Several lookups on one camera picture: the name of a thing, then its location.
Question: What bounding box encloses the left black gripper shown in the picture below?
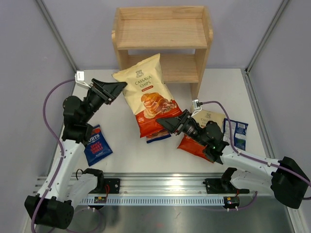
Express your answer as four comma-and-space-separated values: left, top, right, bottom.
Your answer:
81, 79, 126, 123

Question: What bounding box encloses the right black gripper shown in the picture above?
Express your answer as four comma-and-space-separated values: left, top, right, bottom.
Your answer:
157, 109, 208, 147

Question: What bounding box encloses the cassava chips bag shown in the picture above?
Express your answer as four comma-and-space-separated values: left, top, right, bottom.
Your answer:
112, 53, 182, 137
177, 110, 225, 162

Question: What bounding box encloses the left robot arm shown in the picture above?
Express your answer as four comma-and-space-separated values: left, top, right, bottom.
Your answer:
24, 79, 127, 232

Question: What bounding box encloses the wooden two-tier shelf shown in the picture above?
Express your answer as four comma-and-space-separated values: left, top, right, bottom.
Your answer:
112, 6, 213, 99

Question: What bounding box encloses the middle blue Burts bag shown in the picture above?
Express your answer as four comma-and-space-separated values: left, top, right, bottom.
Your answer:
146, 130, 171, 144

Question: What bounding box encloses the blue burts bag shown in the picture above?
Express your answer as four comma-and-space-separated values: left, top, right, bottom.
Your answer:
84, 124, 113, 166
146, 130, 171, 144

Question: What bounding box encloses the left blue Burts bag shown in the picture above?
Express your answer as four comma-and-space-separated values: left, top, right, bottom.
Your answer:
84, 124, 113, 166

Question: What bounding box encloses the blue bag back side up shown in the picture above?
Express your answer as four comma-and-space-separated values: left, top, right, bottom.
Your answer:
223, 118, 248, 150

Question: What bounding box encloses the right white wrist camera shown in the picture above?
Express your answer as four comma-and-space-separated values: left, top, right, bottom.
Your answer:
191, 99, 202, 117

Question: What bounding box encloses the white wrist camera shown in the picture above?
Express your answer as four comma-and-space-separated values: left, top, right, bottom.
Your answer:
75, 70, 91, 88
191, 99, 202, 117

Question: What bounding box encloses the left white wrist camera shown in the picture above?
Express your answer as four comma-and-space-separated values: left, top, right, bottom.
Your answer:
75, 70, 91, 88

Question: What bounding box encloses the aluminium mounting rail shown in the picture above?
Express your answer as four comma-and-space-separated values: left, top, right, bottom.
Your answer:
35, 173, 271, 199

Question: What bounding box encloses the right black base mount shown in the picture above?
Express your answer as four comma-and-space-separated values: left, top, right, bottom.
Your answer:
202, 167, 250, 194

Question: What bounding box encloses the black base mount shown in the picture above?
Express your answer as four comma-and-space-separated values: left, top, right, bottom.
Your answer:
202, 167, 250, 194
76, 168, 121, 194

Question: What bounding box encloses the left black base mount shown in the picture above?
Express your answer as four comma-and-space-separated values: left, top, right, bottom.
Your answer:
76, 168, 121, 194

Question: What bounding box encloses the white slotted cable duct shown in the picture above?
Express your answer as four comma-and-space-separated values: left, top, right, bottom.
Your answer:
79, 196, 225, 206

